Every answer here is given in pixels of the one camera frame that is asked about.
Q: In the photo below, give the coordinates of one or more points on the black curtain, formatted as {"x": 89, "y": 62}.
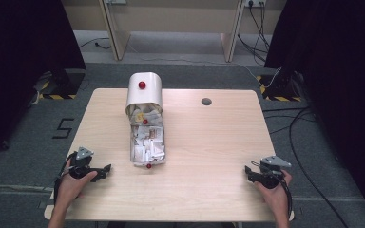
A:
{"x": 345, "y": 69}
{"x": 19, "y": 57}

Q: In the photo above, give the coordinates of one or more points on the pile of white paper packets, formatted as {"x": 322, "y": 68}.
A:
{"x": 145, "y": 144}

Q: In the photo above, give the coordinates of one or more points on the person's left hand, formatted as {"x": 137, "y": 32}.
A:
{"x": 71, "y": 186}

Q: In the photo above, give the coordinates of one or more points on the beige wooden stand leg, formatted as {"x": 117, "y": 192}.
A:
{"x": 115, "y": 34}
{"x": 231, "y": 41}

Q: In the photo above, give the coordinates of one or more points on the white wall socket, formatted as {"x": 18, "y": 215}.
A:
{"x": 255, "y": 2}

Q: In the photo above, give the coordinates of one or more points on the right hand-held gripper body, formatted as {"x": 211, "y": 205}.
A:
{"x": 271, "y": 175}

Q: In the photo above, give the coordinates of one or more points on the white storage box red knobs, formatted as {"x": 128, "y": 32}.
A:
{"x": 144, "y": 95}

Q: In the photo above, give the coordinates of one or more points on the grey round table grommet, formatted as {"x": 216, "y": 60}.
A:
{"x": 206, "y": 101}

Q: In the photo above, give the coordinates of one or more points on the person's right hand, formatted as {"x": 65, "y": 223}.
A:
{"x": 275, "y": 199}

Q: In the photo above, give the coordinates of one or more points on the yellow black striped base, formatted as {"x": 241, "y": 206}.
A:
{"x": 57, "y": 93}
{"x": 282, "y": 95}

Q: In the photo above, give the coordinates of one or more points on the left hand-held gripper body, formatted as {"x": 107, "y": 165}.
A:
{"x": 80, "y": 163}

